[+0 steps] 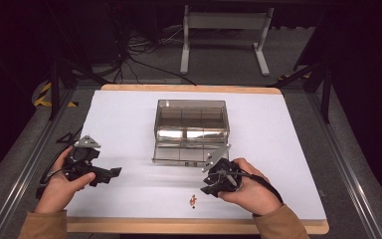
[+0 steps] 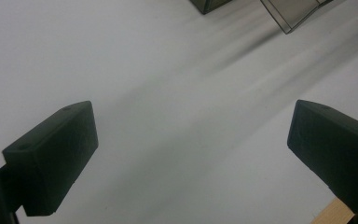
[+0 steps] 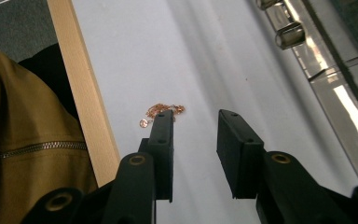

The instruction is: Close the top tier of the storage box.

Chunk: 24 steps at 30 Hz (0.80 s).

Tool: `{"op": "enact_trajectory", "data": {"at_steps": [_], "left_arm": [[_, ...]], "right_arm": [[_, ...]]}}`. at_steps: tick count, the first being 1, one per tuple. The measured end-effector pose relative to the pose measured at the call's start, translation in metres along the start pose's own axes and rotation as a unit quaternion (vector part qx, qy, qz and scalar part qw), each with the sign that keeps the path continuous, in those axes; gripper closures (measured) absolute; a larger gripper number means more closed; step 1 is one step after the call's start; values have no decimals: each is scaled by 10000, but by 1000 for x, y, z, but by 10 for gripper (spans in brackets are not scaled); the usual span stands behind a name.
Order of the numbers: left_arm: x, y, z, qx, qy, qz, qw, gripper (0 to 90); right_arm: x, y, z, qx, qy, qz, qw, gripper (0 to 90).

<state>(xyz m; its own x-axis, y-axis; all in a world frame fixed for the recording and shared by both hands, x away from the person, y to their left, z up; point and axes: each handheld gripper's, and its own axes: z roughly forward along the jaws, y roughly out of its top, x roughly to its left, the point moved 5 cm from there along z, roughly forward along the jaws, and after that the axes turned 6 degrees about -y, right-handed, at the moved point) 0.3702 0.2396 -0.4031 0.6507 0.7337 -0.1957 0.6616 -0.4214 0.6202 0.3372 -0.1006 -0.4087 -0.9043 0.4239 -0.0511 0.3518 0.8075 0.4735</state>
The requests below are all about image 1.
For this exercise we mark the person's right hand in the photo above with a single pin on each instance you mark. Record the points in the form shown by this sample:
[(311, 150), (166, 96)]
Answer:
[(255, 192)]

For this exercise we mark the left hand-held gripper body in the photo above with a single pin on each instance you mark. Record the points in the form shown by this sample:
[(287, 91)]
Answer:
[(83, 157)]

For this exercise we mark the yellow black hazard tape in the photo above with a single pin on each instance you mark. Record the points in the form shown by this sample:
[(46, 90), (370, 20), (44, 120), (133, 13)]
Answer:
[(43, 98)]

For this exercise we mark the person's left hand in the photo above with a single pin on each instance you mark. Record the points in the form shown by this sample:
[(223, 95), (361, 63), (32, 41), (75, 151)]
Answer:
[(56, 192)]

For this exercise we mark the aluminium rail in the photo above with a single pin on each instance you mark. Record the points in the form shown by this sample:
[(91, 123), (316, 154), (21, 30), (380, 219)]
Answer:
[(20, 179), (344, 166)]

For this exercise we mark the transparent grey drawer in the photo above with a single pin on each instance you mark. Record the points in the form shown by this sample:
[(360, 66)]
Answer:
[(179, 154)]

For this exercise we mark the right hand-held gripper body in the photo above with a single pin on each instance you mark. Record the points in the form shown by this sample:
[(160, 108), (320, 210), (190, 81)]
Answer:
[(224, 174)]

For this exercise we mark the white metal desk frame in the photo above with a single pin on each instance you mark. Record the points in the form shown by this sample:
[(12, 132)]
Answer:
[(225, 20)]

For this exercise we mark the transparent grey drawer box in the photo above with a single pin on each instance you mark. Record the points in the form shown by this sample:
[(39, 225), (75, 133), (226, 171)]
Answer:
[(192, 114)]

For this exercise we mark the black metal stand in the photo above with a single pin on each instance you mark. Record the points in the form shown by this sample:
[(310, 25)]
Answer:
[(55, 86), (325, 89)]

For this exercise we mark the white table sheet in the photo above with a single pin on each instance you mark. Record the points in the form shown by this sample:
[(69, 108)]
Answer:
[(139, 195)]

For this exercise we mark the small orange trinket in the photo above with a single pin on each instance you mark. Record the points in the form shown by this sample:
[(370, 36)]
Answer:
[(193, 200)]

